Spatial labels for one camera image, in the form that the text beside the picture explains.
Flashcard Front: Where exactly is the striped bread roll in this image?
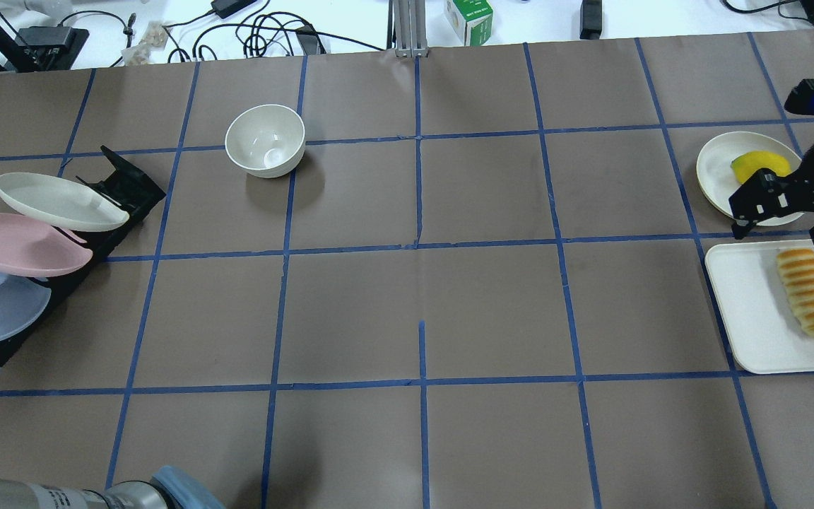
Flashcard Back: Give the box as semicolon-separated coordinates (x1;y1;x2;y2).
776;248;814;339

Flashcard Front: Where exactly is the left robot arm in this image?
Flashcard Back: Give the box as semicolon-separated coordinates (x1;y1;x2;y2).
0;466;226;508

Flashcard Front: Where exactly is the cream round plate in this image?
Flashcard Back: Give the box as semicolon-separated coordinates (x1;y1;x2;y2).
695;130;802;231

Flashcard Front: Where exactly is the black plate rack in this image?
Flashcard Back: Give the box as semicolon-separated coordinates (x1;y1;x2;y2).
0;147;167;367

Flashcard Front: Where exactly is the cream plate in rack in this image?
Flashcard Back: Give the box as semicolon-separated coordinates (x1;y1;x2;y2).
0;172;130;233

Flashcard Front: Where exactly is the pink plate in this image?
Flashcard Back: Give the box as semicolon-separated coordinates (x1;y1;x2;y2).
0;213;93;278

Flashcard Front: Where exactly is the yellow lemon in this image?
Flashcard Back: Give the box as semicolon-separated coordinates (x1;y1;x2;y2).
730;151;793;185

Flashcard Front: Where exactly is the white rectangular tray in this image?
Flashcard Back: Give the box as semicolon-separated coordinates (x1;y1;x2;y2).
705;240;814;374

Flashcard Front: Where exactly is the green white carton box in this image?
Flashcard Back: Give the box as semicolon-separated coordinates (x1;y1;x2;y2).
444;0;494;47

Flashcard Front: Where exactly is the cream bowl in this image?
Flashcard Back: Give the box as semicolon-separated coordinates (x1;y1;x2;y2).
224;104;306;178

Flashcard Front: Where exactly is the black power adapter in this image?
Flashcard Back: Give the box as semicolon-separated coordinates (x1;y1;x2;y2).
210;0;257;19

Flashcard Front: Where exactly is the aluminium frame post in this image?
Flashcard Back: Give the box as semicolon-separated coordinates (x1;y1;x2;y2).
387;1;429;58

